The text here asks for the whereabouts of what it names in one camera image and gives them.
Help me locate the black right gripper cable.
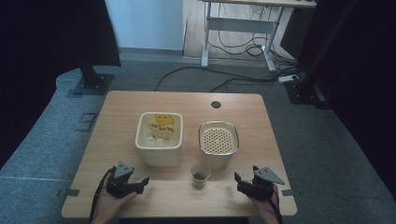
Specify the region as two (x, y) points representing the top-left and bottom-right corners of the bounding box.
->
(270, 184), (284, 224)

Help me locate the white square container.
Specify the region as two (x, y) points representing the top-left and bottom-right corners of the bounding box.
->
(134, 111), (184, 168)

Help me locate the small clear plastic cup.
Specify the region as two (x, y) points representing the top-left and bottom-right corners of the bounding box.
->
(190, 161), (212, 189)

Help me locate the white power strip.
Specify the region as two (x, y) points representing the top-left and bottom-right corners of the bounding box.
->
(277, 74), (300, 84)

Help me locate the person's right hand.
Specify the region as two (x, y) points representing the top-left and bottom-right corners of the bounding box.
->
(248, 184), (280, 224)

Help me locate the black curtain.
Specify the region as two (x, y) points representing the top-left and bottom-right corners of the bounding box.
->
(279, 0), (396, 200)
(0, 0), (122, 171)

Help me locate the black angled metal stand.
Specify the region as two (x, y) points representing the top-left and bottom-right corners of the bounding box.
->
(283, 0), (362, 110)

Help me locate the bundle of black cables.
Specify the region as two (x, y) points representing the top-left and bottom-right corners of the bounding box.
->
(207, 3), (298, 64)

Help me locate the yellow printed packet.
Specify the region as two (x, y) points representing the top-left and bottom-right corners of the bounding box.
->
(147, 114), (176, 141)

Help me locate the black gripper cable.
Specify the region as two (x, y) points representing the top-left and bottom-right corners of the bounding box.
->
(89, 167), (117, 224)
(270, 184), (284, 224)

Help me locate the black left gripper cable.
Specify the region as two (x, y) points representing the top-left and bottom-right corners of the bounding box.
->
(89, 167), (117, 224)

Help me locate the cream perforated strainer container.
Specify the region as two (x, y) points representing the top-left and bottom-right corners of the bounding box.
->
(198, 120), (240, 171)

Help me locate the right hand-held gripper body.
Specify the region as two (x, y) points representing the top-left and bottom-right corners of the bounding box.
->
(244, 165), (286, 201)

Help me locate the person's left hand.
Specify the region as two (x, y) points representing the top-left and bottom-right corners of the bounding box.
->
(90, 175), (138, 224)

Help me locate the white metal desk frame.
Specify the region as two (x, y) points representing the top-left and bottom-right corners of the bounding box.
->
(199, 0), (318, 74)

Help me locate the long black floor cable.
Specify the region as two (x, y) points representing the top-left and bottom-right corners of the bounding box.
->
(153, 65), (300, 92)

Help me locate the black stand with base plate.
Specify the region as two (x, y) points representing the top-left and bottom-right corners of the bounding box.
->
(72, 57), (115, 96)

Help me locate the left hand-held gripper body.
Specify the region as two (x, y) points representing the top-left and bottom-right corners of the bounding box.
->
(106, 161), (140, 200)

